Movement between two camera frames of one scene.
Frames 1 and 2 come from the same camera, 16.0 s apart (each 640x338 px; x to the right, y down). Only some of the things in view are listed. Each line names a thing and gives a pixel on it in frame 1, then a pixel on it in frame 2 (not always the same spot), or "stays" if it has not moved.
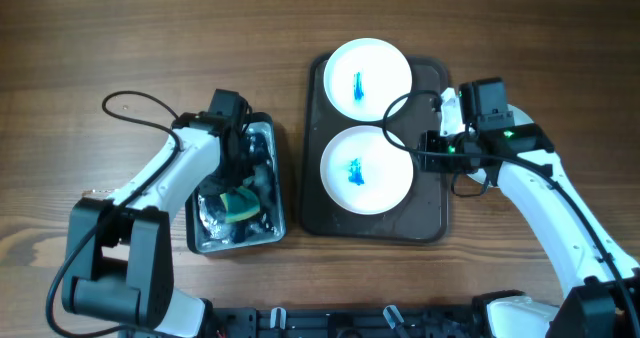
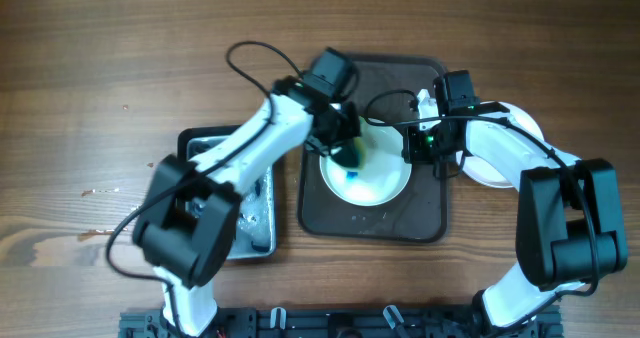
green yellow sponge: x=240 y=204 → x=352 y=154
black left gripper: x=244 y=165 → x=350 y=129
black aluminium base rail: x=388 y=321 stays
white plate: x=521 y=118 stays
